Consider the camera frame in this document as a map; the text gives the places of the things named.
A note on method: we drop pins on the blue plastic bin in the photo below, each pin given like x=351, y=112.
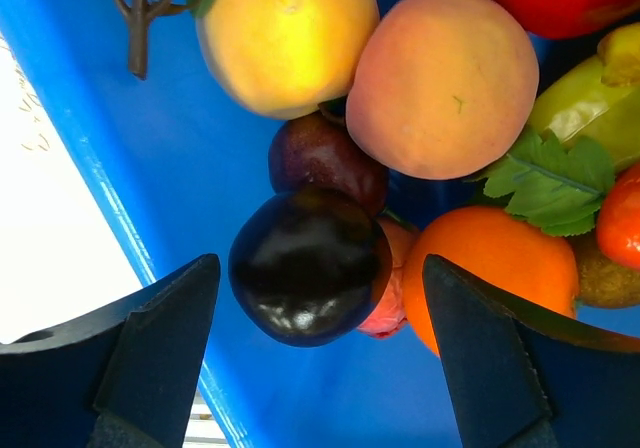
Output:
x=176, y=167

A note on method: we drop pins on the dark purple plum toy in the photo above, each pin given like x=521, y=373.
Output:
x=312, y=149

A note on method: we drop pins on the green pepper toy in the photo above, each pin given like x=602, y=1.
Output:
x=598, y=98

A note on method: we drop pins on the small pink peach toy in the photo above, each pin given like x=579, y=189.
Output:
x=389, y=316

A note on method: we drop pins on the orange fruit toy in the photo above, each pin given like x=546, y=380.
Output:
x=510, y=254

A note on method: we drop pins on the black eggplant toy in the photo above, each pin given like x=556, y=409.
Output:
x=309, y=266

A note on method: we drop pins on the brown twig stem toy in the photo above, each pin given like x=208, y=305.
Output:
x=138, y=15

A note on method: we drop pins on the red carrot toy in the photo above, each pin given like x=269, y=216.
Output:
x=617, y=227

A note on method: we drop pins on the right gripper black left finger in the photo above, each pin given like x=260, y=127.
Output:
x=123, y=375

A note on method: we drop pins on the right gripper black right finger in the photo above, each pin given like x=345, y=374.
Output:
x=521, y=375

